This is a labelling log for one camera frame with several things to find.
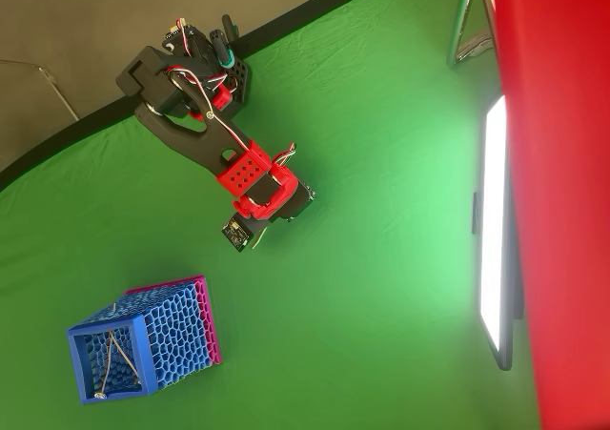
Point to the green table cloth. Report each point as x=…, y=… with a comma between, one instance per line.
x=357, y=268

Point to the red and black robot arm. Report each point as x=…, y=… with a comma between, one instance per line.
x=209, y=134

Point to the blue and pink mesh basket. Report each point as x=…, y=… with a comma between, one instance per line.
x=162, y=334

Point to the beige rope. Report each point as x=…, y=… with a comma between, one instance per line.
x=125, y=357
x=106, y=363

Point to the thin chrome tube frame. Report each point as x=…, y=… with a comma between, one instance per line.
x=460, y=20

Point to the thin grey metal rod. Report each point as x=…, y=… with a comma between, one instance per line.
x=52, y=84

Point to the big red blurred post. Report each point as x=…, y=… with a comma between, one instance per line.
x=562, y=201

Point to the white thin stick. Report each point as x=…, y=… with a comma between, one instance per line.
x=258, y=242

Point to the black perforated arm base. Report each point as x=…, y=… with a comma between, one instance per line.
x=240, y=82

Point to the black flat light panel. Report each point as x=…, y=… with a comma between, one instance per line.
x=493, y=220

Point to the small black gripper camera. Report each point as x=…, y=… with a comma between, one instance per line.
x=237, y=232

